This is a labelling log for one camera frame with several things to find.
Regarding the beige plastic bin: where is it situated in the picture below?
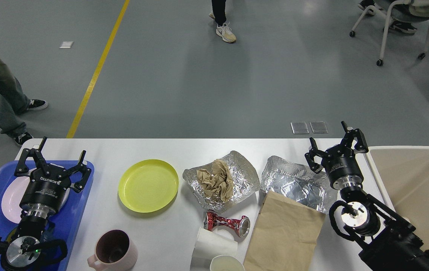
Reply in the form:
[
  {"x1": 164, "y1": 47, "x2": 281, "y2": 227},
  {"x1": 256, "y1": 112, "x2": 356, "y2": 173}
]
[{"x1": 366, "y1": 146, "x2": 429, "y2": 250}]

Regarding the pink plate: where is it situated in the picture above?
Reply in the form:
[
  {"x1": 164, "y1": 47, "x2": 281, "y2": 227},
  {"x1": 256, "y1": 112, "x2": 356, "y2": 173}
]
[{"x1": 1, "y1": 177, "x2": 49, "y2": 224}]

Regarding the yellow plastic plate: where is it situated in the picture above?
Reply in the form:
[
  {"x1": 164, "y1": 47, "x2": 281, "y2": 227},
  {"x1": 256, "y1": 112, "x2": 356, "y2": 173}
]
[{"x1": 118, "y1": 159, "x2": 179, "y2": 214}]

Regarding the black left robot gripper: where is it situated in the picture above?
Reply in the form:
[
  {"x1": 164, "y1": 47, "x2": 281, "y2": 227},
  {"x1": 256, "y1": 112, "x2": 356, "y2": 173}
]
[{"x1": 14, "y1": 137, "x2": 92, "y2": 217}]

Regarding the crumpled brown paper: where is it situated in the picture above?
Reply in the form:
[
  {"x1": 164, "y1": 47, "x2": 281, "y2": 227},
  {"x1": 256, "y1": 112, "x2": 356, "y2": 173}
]
[{"x1": 196, "y1": 159, "x2": 234, "y2": 202}]

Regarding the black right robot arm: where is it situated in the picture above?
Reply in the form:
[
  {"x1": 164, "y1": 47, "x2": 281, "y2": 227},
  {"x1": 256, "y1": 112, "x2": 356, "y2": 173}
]
[{"x1": 305, "y1": 122, "x2": 429, "y2": 271}]

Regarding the empty foil tray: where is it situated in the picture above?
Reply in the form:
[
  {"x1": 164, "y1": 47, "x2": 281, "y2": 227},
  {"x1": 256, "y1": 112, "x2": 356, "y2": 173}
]
[{"x1": 261, "y1": 155, "x2": 338, "y2": 214}]

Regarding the blue plastic tray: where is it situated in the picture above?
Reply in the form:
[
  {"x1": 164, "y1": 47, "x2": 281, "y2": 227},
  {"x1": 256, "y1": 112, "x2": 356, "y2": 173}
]
[{"x1": 0, "y1": 161, "x2": 94, "y2": 271}]

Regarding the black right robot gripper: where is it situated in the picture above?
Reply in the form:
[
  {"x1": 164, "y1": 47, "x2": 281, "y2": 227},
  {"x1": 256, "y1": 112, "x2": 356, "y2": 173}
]
[{"x1": 305, "y1": 121, "x2": 369, "y2": 190}]

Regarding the left floor socket plate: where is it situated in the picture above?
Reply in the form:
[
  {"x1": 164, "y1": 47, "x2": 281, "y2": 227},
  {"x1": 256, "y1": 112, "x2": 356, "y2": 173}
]
[{"x1": 290, "y1": 122, "x2": 309, "y2": 134}]

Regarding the crushed red can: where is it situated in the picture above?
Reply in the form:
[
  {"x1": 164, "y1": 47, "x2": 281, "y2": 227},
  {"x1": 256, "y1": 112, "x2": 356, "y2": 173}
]
[{"x1": 203, "y1": 211, "x2": 251, "y2": 238}]

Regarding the brown paper bag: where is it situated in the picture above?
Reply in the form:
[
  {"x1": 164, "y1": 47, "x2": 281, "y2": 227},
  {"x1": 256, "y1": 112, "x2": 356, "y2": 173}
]
[{"x1": 243, "y1": 192, "x2": 326, "y2": 271}]

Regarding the right floor socket plate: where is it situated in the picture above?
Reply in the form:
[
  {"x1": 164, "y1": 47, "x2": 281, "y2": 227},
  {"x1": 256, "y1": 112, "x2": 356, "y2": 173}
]
[{"x1": 309, "y1": 121, "x2": 329, "y2": 134}]

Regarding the floor socket plate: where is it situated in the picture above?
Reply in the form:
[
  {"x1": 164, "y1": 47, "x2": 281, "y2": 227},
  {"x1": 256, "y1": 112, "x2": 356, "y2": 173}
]
[
  {"x1": 290, "y1": 122, "x2": 309, "y2": 134},
  {"x1": 309, "y1": 121, "x2": 329, "y2": 134}
]

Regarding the white office chair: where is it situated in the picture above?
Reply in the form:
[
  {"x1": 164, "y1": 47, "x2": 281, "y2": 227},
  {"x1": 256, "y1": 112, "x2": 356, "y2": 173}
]
[{"x1": 349, "y1": 0, "x2": 429, "y2": 67}]

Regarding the white paper on floor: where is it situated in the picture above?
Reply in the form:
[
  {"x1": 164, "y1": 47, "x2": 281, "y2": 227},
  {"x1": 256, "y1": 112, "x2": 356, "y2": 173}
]
[{"x1": 59, "y1": 41, "x2": 74, "y2": 49}]

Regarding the white paper cup lying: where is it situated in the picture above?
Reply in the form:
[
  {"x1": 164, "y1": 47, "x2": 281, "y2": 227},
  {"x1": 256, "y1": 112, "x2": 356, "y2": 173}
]
[{"x1": 190, "y1": 227, "x2": 238, "y2": 271}]

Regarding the pink mug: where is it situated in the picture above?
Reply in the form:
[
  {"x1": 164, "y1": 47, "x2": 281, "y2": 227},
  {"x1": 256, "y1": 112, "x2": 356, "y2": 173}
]
[{"x1": 87, "y1": 229, "x2": 138, "y2": 271}]

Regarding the foil tray with paper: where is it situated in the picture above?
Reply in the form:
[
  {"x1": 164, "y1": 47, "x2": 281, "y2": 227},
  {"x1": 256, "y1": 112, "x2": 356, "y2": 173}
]
[{"x1": 183, "y1": 151, "x2": 260, "y2": 214}]

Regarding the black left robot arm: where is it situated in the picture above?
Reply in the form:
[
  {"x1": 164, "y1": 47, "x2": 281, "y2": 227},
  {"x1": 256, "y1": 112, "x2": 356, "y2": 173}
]
[{"x1": 0, "y1": 137, "x2": 92, "y2": 271}]

